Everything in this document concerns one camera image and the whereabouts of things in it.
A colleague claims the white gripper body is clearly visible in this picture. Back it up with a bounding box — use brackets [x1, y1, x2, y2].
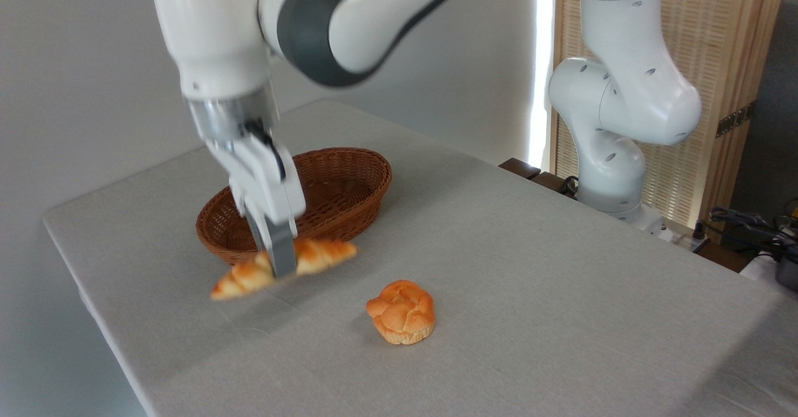
[208, 133, 307, 231]

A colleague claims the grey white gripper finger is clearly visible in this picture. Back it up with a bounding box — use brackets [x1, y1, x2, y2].
[261, 216, 298, 280]
[244, 208, 269, 256]

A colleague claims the long braided bread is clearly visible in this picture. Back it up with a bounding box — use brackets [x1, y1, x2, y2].
[210, 237, 358, 301]

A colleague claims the brown woven wicker basket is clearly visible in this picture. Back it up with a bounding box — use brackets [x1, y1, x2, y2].
[196, 148, 393, 266]

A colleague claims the round knotted bread bun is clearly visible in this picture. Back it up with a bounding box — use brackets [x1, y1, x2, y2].
[366, 279, 436, 346]

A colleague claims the dark wooden furniture edge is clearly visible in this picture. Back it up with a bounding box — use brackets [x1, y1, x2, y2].
[498, 158, 582, 201]

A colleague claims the grey tablecloth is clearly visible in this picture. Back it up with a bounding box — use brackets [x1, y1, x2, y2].
[42, 98, 798, 417]

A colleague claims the metal screen hinge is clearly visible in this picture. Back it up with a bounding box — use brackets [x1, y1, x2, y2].
[716, 102, 757, 138]

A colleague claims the wooden rattan folding screen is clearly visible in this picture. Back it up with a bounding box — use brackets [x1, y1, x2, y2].
[551, 0, 790, 232]

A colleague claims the dark grey round object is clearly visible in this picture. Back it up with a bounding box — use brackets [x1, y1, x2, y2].
[775, 257, 798, 292]

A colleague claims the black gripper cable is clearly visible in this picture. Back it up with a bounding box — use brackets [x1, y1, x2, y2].
[246, 120, 287, 181]

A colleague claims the black cable bundle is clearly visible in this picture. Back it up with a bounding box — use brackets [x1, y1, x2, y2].
[693, 206, 798, 263]

